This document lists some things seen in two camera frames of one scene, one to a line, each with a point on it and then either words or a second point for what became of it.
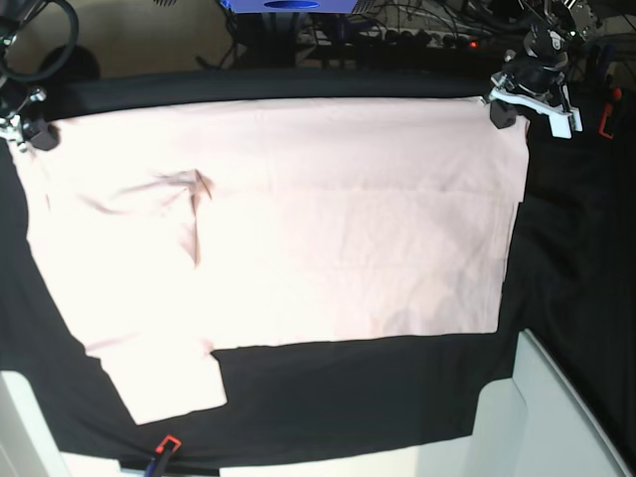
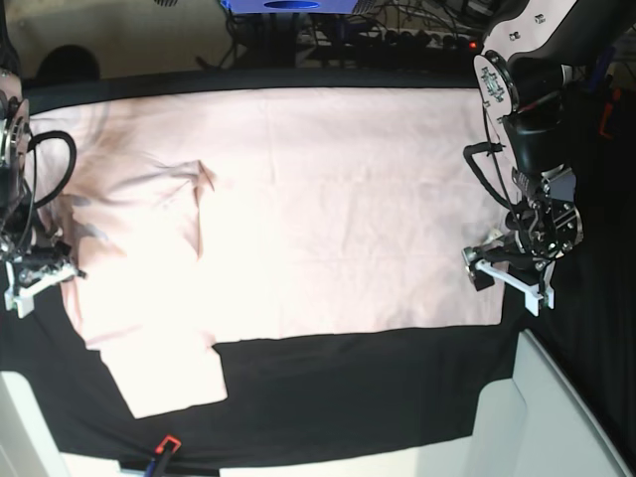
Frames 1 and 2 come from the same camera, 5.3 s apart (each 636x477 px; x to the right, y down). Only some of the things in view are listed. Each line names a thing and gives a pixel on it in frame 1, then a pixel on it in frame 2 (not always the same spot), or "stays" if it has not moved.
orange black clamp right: (617, 93) stays
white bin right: (533, 424) stays
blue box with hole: (291, 6) stays
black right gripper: (17, 100) -> (30, 257)
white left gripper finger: (502, 114) -> (483, 280)
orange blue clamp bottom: (157, 466) stays
